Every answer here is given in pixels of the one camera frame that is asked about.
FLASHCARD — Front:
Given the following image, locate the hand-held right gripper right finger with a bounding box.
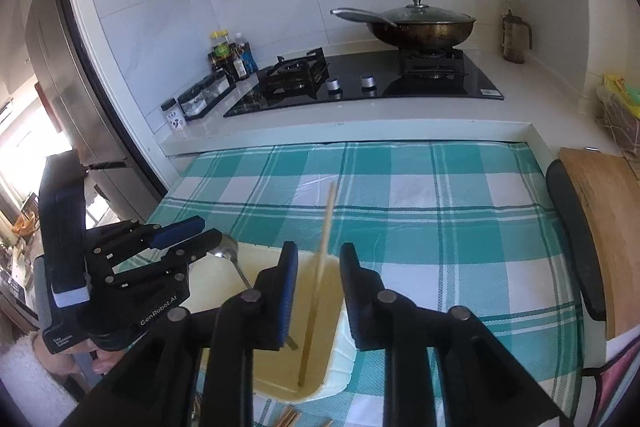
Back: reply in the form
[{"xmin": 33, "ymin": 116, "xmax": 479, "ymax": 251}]
[{"xmin": 339, "ymin": 242, "xmax": 576, "ymax": 427}]

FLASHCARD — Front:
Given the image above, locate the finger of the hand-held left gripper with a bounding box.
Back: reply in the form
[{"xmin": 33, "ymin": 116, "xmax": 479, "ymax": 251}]
[
  {"xmin": 102, "ymin": 229, "xmax": 223, "ymax": 289},
  {"xmin": 85, "ymin": 216, "xmax": 206, "ymax": 277}
]

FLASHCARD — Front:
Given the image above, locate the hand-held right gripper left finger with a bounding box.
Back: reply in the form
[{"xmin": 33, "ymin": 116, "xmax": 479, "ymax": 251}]
[{"xmin": 65, "ymin": 241, "xmax": 301, "ymax": 427}]

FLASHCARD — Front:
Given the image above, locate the cream utensil holder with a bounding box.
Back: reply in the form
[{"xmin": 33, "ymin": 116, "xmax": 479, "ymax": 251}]
[{"xmin": 180, "ymin": 243, "xmax": 358, "ymax": 404}]

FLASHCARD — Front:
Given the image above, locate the person's left forearm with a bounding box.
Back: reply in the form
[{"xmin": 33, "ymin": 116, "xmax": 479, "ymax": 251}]
[{"xmin": 0, "ymin": 336, "xmax": 68, "ymax": 427}]

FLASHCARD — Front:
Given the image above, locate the person's left hand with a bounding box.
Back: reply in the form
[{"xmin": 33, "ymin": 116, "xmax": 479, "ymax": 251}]
[{"xmin": 32, "ymin": 332, "xmax": 121, "ymax": 378}]

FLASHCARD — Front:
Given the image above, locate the black lid spice jar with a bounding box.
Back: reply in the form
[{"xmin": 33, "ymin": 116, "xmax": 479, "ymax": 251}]
[{"xmin": 161, "ymin": 98, "xmax": 188, "ymax": 134}]

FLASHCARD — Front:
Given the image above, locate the teal checkered tablecloth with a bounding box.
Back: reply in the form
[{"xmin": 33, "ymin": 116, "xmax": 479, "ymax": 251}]
[{"xmin": 120, "ymin": 141, "xmax": 586, "ymax": 427}]

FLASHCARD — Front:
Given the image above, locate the black spice jar rack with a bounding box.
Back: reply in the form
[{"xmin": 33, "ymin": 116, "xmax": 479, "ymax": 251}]
[{"xmin": 177, "ymin": 72, "xmax": 237, "ymax": 122}]

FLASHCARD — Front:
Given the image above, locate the steel refrigerator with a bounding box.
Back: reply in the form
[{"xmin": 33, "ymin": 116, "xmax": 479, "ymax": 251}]
[{"xmin": 25, "ymin": 0, "xmax": 168, "ymax": 208}]

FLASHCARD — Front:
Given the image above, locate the dark sauce bottle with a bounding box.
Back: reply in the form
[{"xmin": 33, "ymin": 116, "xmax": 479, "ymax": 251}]
[{"xmin": 229, "ymin": 42, "xmax": 250, "ymax": 82}]

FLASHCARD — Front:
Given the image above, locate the yellow cap oil bottle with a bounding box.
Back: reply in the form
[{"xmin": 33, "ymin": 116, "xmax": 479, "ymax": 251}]
[{"xmin": 209, "ymin": 31, "xmax": 232, "ymax": 70}]

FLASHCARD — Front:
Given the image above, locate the blue seasoning packet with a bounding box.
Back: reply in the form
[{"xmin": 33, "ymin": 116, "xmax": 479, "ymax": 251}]
[{"xmin": 243, "ymin": 41, "xmax": 260, "ymax": 75}]

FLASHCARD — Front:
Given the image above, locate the black padded bar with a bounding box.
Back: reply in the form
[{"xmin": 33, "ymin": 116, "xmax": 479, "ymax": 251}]
[{"xmin": 545, "ymin": 159, "xmax": 608, "ymax": 322}]

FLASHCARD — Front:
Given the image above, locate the black gas stove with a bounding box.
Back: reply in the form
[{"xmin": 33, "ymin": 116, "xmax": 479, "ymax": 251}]
[{"xmin": 223, "ymin": 48, "xmax": 505, "ymax": 118}]

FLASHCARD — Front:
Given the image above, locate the wooden cutting board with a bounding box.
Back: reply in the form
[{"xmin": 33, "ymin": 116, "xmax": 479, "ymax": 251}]
[{"xmin": 557, "ymin": 147, "xmax": 640, "ymax": 340}]

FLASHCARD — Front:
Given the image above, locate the dark wok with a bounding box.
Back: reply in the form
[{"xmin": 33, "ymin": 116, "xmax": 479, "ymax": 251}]
[{"xmin": 330, "ymin": 7, "xmax": 477, "ymax": 51}]

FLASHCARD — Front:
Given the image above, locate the glass wok lid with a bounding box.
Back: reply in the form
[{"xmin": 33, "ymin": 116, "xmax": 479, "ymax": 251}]
[{"xmin": 372, "ymin": 0, "xmax": 476, "ymax": 28}]

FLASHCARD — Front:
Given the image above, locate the brown jug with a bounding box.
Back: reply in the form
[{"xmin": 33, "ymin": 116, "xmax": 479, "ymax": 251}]
[{"xmin": 501, "ymin": 9, "xmax": 533, "ymax": 65}]

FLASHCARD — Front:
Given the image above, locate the yellow plastic bag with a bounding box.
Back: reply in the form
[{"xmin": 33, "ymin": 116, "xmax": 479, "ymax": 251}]
[{"xmin": 602, "ymin": 73, "xmax": 640, "ymax": 118}]

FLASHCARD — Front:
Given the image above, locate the wire basket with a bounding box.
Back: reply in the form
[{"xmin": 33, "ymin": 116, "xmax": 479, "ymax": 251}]
[{"xmin": 597, "ymin": 87, "xmax": 640, "ymax": 160}]

